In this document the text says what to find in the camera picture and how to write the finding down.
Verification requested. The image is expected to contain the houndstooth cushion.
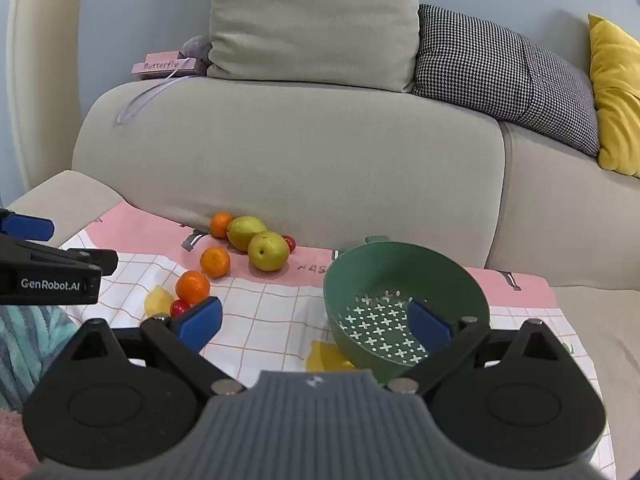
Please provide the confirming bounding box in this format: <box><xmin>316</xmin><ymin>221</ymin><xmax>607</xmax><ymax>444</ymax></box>
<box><xmin>412</xmin><ymin>4</ymin><xmax>600</xmax><ymax>157</ymax></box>

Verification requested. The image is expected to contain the cream curtain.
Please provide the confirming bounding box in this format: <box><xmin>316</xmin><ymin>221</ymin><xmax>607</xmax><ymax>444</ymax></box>
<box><xmin>7</xmin><ymin>0</ymin><xmax>83</xmax><ymax>196</ymax></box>

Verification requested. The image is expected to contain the yellow cushion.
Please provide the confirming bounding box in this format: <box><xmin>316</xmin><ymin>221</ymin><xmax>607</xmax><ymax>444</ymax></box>
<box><xmin>587</xmin><ymin>13</ymin><xmax>640</xmax><ymax>178</ymax></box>

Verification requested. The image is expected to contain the mandarin orange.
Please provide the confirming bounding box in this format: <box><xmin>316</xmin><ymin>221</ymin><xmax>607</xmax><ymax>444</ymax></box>
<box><xmin>209</xmin><ymin>212</ymin><xmax>235</xmax><ymax>239</ymax></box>
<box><xmin>175</xmin><ymin>270</ymin><xmax>211</xmax><ymax>305</ymax></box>
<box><xmin>200</xmin><ymin>246</ymin><xmax>231</xmax><ymax>279</ymax></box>

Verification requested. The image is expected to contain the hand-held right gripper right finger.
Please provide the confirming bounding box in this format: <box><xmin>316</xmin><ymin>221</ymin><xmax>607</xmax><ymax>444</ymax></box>
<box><xmin>387</xmin><ymin>299</ymin><xmax>573</xmax><ymax>396</ymax></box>

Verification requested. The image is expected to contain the beige cushion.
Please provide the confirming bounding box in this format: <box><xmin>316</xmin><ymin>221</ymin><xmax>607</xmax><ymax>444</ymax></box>
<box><xmin>207</xmin><ymin>0</ymin><xmax>421</xmax><ymax>93</ymax></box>

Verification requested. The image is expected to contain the lilac ribbon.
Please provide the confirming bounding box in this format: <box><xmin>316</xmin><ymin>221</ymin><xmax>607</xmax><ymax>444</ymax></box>
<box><xmin>117</xmin><ymin>72</ymin><xmax>177</xmax><ymax>126</ymax></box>

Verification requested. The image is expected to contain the grey plush toy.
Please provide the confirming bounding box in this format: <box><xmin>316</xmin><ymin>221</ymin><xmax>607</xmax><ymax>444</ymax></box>
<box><xmin>181</xmin><ymin>35</ymin><xmax>213</xmax><ymax>77</ymax></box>

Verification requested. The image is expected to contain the green colander bowl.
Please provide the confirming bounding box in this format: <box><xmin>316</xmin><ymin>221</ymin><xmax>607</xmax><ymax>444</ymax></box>
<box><xmin>322</xmin><ymin>235</ymin><xmax>492</xmax><ymax>386</ymax></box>

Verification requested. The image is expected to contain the teal striped blanket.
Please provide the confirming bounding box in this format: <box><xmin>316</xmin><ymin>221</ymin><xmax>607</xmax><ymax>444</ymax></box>
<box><xmin>0</xmin><ymin>305</ymin><xmax>78</xmax><ymax>411</ymax></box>

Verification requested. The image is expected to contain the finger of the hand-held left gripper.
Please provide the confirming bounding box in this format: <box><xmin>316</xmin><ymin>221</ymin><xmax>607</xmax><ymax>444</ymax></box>
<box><xmin>0</xmin><ymin>208</ymin><xmax>55</xmax><ymax>242</ymax></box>

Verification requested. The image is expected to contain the pink checkered printed cloth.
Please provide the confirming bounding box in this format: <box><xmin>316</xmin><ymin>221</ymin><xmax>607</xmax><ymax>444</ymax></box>
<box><xmin>60</xmin><ymin>202</ymin><xmax>618</xmax><ymax>480</ymax></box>

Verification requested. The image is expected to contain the beige fabric sofa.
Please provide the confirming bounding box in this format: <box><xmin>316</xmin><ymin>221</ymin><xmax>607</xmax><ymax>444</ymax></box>
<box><xmin>2</xmin><ymin>76</ymin><xmax>640</xmax><ymax>476</ymax></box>

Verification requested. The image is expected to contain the pink gift box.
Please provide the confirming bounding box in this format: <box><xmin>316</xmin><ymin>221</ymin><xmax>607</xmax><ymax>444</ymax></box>
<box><xmin>131</xmin><ymin>51</ymin><xmax>198</xmax><ymax>81</ymax></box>

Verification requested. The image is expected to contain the yellow-green pear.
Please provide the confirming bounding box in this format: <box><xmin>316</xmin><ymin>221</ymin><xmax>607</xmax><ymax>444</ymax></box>
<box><xmin>248</xmin><ymin>231</ymin><xmax>290</xmax><ymax>272</ymax></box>
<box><xmin>226</xmin><ymin>215</ymin><xmax>268</xmax><ymax>252</ymax></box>

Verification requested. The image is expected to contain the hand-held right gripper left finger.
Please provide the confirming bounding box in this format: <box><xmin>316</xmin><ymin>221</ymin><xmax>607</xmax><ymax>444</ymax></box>
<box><xmin>65</xmin><ymin>296</ymin><xmax>247</xmax><ymax>397</ymax></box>

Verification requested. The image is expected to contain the pink fluffy blanket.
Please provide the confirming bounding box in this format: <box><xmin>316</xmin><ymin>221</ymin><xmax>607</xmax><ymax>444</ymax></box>
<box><xmin>0</xmin><ymin>407</ymin><xmax>41</xmax><ymax>480</ymax></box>

